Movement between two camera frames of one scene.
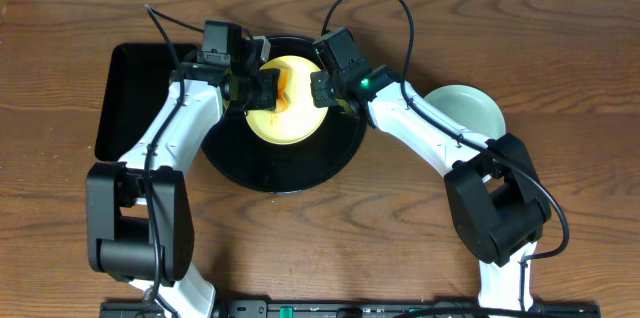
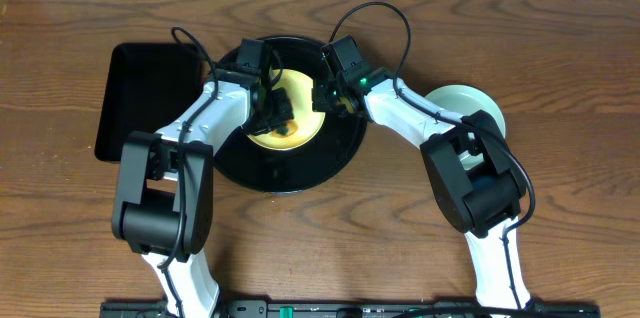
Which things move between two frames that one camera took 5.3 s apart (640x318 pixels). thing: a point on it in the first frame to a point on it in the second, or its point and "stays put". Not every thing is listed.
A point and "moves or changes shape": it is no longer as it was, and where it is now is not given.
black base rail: x=353 y=309 stays put
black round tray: x=285 y=169 stays put
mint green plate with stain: x=471 y=106 stays put
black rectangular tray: x=136 y=92 stays put
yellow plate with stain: x=296 y=120 moves or changes shape
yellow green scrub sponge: x=281 y=103 to x=282 y=129
